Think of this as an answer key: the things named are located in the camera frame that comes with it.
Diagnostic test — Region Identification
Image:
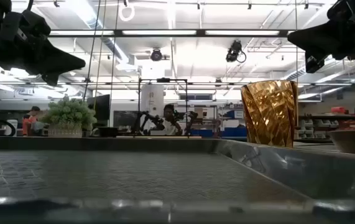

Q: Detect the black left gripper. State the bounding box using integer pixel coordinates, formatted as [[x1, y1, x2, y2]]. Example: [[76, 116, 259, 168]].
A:
[[0, 9, 86, 86]]

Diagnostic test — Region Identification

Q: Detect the grey metal tray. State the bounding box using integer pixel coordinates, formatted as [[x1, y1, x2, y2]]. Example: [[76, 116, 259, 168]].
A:
[[0, 136, 355, 224]]

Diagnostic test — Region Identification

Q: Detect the green potted plant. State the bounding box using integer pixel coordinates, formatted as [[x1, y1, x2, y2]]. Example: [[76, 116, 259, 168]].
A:
[[40, 96, 98, 139]]

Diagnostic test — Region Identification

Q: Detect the person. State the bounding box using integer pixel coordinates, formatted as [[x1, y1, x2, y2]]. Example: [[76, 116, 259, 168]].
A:
[[157, 104, 183, 136], [21, 106, 41, 137]]

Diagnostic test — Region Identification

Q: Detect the black monitor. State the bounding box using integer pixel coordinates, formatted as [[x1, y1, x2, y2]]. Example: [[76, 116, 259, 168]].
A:
[[86, 94, 111, 126]]

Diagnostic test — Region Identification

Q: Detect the brown bowl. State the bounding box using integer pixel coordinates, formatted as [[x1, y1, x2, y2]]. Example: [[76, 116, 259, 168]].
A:
[[328, 128, 355, 156]]

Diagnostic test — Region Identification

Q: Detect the white cylindrical column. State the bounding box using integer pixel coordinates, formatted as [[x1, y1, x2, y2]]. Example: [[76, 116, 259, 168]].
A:
[[141, 84, 165, 118]]

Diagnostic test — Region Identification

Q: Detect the blue storage bin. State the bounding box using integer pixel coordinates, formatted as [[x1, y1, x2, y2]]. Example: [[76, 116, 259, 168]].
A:
[[222, 126, 247, 138]]

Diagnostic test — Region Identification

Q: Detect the black hanging cable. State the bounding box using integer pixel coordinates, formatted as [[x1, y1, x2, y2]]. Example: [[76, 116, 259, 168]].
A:
[[82, 0, 102, 102]]

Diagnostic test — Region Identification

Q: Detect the black rig frame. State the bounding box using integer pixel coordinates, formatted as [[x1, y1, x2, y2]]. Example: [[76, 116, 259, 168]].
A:
[[48, 28, 299, 138]]

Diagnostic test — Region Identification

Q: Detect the black overhead camera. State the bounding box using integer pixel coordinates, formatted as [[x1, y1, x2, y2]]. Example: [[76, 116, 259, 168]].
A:
[[226, 39, 247, 64]]

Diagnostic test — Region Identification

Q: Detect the black ceiling camera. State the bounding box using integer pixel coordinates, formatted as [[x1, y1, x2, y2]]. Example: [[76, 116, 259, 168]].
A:
[[150, 48, 164, 62]]

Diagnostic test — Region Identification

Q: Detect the distant black frame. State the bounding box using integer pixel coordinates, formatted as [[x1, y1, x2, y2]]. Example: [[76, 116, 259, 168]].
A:
[[137, 77, 189, 138]]

